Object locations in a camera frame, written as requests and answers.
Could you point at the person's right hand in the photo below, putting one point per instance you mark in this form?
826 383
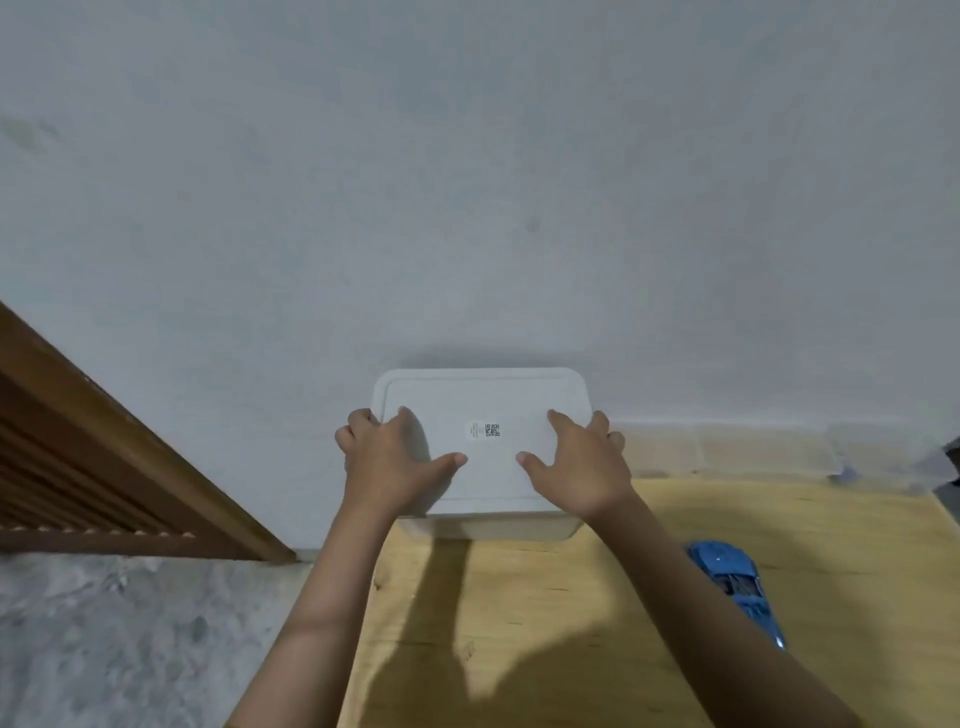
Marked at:
581 476

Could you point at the person's left hand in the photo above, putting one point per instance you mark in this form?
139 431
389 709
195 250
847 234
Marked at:
390 469

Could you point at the person's right thumb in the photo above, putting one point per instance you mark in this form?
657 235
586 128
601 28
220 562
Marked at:
538 471

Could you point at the person's right middle finger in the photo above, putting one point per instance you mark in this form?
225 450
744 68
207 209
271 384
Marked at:
598 422

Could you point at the person's left middle finger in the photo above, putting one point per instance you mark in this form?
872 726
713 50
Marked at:
364 418

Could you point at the person's left thumb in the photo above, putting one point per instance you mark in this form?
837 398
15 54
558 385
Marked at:
444 471

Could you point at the white plastic box lid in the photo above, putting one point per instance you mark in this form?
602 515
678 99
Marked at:
487 405

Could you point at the person's right forearm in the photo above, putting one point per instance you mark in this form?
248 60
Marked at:
705 630

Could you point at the person's left forearm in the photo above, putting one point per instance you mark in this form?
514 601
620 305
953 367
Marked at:
315 622

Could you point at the blue toy car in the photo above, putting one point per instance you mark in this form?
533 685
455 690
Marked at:
739 589

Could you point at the brown wooden slatted door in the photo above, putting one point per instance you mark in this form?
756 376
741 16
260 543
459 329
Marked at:
112 480

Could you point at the dark object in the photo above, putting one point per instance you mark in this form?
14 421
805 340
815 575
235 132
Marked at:
951 480

